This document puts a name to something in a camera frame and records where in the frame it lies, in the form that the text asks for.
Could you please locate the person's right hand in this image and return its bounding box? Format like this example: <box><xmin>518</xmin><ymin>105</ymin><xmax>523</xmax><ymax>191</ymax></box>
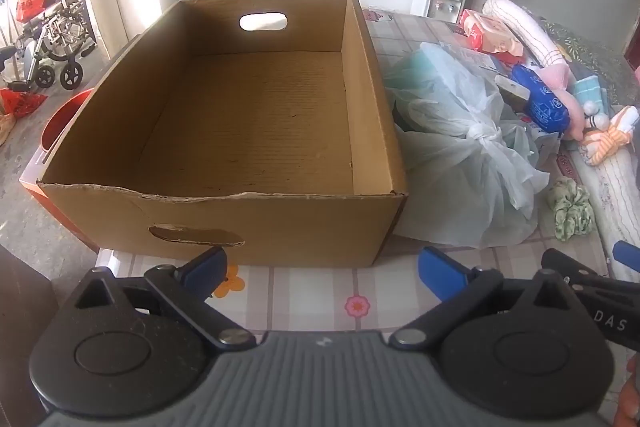
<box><xmin>615</xmin><ymin>352</ymin><xmax>640</xmax><ymax>427</ymax></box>

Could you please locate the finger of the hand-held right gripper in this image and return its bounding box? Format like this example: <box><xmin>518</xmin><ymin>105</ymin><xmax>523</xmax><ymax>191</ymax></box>
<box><xmin>541</xmin><ymin>248</ymin><xmax>640</xmax><ymax>295</ymax></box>
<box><xmin>613</xmin><ymin>241</ymin><xmax>640</xmax><ymax>272</ymax></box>

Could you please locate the white plastic bag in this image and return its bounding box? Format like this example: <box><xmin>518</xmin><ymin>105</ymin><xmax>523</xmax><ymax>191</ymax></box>
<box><xmin>395</xmin><ymin>102</ymin><xmax>551</xmax><ymax>250</ymax></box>

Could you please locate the white striped rolled blanket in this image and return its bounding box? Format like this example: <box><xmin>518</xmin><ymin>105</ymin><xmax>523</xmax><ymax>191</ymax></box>
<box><xmin>482</xmin><ymin>0</ymin><xmax>571</xmax><ymax>72</ymax></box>

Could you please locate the teal checked cloth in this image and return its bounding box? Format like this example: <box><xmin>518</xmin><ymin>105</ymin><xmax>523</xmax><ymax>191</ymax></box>
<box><xmin>572</xmin><ymin>77</ymin><xmax>607</xmax><ymax>114</ymax></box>

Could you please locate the orange white box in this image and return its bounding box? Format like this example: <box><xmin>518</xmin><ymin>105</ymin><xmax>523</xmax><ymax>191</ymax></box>
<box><xmin>19</xmin><ymin>149</ymin><xmax>98</xmax><ymax>253</ymax></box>

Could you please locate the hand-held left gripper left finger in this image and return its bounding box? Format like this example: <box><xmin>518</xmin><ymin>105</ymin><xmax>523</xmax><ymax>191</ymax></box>
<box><xmin>75</xmin><ymin>247</ymin><xmax>257</xmax><ymax>350</ymax></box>

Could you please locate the checked floral bed mat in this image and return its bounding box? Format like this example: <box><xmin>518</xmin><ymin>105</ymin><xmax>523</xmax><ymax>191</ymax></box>
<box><xmin>95</xmin><ymin>9</ymin><xmax>640</xmax><ymax>338</ymax></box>

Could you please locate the blue wipes packet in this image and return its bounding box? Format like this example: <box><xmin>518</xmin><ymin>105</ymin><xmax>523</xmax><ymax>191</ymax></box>
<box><xmin>510</xmin><ymin>64</ymin><xmax>571</xmax><ymax>138</ymax></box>

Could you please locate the brown cardboard box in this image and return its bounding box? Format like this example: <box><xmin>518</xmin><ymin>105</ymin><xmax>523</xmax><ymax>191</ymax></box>
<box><xmin>20</xmin><ymin>0</ymin><xmax>408</xmax><ymax>268</ymax></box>

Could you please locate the orange striped small doll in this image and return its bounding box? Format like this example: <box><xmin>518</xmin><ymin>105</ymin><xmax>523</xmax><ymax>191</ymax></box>
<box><xmin>580</xmin><ymin>104</ymin><xmax>640</xmax><ymax>166</ymax></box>

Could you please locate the lidded red wet wipes pack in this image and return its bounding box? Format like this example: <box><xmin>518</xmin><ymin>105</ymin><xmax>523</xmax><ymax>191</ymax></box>
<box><xmin>470</xmin><ymin>17</ymin><xmax>526</xmax><ymax>58</ymax></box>

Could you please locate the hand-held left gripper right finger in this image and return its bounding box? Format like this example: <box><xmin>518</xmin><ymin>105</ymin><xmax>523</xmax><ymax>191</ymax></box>
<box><xmin>389</xmin><ymin>247</ymin><xmax>576</xmax><ymax>350</ymax></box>

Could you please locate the pale green plastic bag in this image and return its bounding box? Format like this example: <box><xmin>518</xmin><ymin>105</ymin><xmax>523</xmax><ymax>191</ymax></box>
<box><xmin>385</xmin><ymin>42</ymin><xmax>506</xmax><ymax>132</ymax></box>

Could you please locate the wheelchair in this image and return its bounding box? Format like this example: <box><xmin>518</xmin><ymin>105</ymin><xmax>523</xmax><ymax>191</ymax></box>
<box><xmin>15</xmin><ymin>0</ymin><xmax>98</xmax><ymax>90</ymax></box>

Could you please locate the pink plush toy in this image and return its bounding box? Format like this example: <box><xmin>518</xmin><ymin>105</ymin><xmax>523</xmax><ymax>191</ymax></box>
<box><xmin>535</xmin><ymin>57</ymin><xmax>586</xmax><ymax>142</ymax></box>

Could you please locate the green scrunchie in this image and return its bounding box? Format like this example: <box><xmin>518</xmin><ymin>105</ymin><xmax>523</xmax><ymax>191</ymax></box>
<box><xmin>547</xmin><ymin>179</ymin><xmax>593</xmax><ymax>243</ymax></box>

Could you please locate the red bucket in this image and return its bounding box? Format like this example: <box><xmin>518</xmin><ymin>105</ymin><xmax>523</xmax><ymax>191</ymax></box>
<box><xmin>40</xmin><ymin>88</ymin><xmax>96</xmax><ymax>155</ymax></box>

